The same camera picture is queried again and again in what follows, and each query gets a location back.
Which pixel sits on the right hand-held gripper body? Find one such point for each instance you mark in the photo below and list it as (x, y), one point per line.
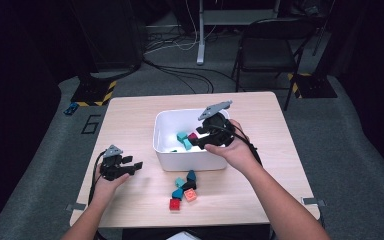
(218, 131)

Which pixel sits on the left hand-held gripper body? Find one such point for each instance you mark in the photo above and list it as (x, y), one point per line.
(111, 168)

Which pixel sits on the magenta block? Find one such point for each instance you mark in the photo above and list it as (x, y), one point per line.
(192, 136)

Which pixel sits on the light blue block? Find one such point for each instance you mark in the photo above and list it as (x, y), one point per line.
(187, 144)

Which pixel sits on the teal square block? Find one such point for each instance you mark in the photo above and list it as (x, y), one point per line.
(181, 136)

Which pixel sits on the white plastic bin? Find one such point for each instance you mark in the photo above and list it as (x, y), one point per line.
(186, 161)

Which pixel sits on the dark blue block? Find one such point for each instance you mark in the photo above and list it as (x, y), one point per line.
(191, 175)

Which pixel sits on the light teal block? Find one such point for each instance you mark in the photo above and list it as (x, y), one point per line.
(179, 182)

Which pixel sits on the black block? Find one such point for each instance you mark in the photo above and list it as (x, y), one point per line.
(189, 185)

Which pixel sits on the orange block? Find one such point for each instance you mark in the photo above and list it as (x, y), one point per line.
(190, 195)

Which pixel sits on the red block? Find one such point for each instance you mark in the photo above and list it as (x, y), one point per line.
(174, 204)

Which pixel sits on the person's left hand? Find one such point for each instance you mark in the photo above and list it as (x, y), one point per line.
(105, 191)

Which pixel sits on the person's right hand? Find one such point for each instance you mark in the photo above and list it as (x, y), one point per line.
(238, 153)

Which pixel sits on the small blue floor object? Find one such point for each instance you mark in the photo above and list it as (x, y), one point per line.
(70, 108)

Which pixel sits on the white paper sheet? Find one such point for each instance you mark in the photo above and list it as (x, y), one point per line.
(181, 236)

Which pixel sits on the black folding chair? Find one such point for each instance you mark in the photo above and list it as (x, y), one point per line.
(266, 50)

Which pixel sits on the black equipment stand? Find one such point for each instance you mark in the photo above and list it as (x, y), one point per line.
(113, 40)

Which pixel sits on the grey metal table bracket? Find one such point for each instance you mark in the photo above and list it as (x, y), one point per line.
(75, 207)
(313, 201)

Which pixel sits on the black yellow striped base plate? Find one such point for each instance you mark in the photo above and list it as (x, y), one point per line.
(93, 91)
(313, 86)

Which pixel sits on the white metal desk frame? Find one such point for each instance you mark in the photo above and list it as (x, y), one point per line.
(200, 33)

